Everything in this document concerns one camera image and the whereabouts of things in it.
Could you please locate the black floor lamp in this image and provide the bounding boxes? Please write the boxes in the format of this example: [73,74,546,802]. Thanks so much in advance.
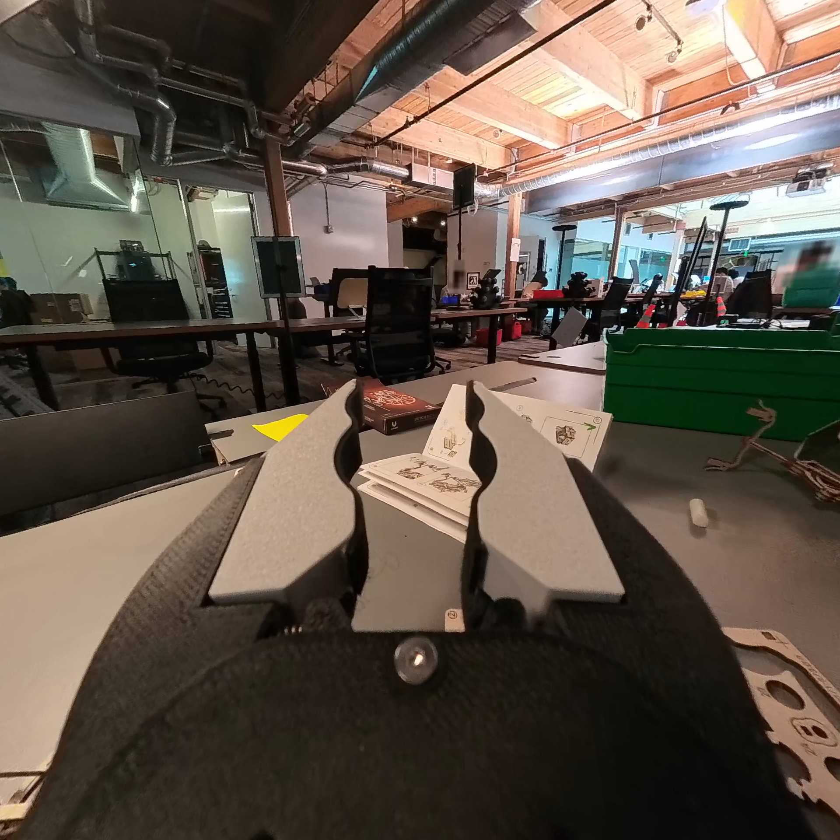
[554,222,579,291]

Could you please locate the black padded office chair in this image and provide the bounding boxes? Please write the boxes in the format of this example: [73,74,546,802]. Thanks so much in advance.
[100,277,216,396]

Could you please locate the dark red model kit box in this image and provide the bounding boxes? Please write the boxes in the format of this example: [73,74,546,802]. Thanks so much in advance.
[322,377,442,435]

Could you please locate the cardboard box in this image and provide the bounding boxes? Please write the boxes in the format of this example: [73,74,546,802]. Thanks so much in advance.
[29,293,94,324]

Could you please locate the long dark desk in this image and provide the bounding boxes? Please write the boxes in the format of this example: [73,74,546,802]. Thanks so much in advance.
[0,318,368,411]

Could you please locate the white instruction booklet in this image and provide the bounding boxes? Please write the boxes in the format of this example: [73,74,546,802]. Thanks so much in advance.
[357,451,484,543]

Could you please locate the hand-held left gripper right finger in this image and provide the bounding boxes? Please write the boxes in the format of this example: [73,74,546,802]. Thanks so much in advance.
[459,380,626,624]

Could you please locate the green plastic crate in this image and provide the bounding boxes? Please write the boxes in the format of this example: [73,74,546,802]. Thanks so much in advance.
[602,325,840,442]

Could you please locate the wooden bicycle model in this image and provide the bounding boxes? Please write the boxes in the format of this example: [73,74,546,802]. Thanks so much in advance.
[705,401,840,505]

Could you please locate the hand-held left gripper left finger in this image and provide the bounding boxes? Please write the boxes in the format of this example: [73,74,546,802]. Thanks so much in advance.
[209,378,366,606]

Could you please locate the black mesh office chair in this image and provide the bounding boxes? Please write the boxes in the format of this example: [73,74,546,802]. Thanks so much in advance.
[354,265,455,385]

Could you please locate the wire shelving rack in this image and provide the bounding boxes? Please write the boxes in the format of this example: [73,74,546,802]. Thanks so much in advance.
[94,241,179,290]

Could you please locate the framed sign on stand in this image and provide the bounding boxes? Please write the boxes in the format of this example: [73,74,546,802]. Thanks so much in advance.
[251,235,305,300]

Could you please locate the wooden laser-cut part sheet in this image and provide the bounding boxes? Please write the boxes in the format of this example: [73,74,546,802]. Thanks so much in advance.
[721,626,840,820]

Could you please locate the dark grey desk divider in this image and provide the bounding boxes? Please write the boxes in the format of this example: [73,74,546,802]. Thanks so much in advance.
[0,391,219,521]

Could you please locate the yellow sticky note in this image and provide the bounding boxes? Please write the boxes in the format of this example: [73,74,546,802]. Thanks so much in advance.
[251,413,310,442]

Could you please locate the pale paper sheets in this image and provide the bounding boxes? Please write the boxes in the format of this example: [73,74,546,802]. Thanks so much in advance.
[0,753,55,823]

